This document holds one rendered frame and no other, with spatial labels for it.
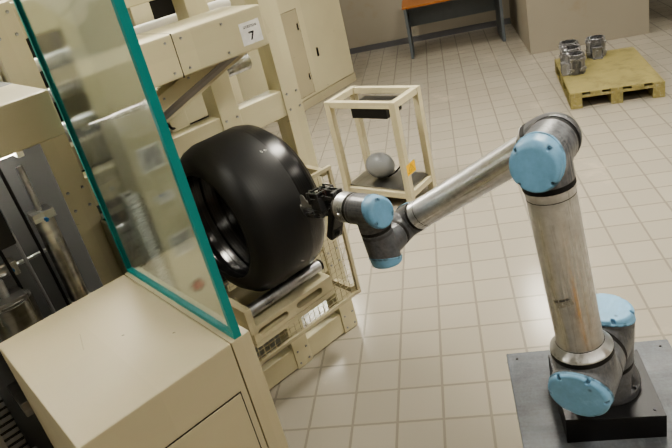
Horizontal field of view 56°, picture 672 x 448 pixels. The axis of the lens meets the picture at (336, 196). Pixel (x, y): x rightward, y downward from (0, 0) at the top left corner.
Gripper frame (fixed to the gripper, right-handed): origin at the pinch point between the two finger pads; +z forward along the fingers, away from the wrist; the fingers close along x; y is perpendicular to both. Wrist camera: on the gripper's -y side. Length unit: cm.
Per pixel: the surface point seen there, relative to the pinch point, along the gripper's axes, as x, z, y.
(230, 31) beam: -20, 41, 56
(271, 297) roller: 13.5, 17.3, -29.4
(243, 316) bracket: 26.8, 14.0, -27.8
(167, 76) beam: 8, 41, 49
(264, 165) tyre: 3.7, 8.3, 15.6
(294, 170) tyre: -4.1, 5.0, 10.6
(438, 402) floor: -45, 20, -121
